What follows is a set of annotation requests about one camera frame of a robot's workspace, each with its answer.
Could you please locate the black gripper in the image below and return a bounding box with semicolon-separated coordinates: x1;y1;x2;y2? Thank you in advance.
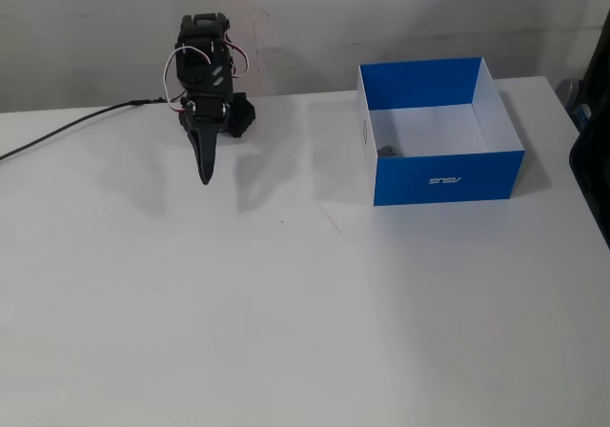
179;93;234;186

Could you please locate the blue and white cardboard box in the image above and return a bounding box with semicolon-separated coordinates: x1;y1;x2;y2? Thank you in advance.
356;56;527;208

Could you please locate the grey rounded plastic part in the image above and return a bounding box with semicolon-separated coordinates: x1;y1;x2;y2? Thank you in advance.
555;77;595;132

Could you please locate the black plastic chair back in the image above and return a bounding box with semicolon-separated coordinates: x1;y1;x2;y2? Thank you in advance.
568;11;610;252

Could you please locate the thick black power cable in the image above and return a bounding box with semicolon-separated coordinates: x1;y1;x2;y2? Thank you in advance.
0;97;166;163

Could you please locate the white red servo cable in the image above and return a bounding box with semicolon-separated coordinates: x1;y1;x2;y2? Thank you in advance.
163;48;214;114
222;39;252;79

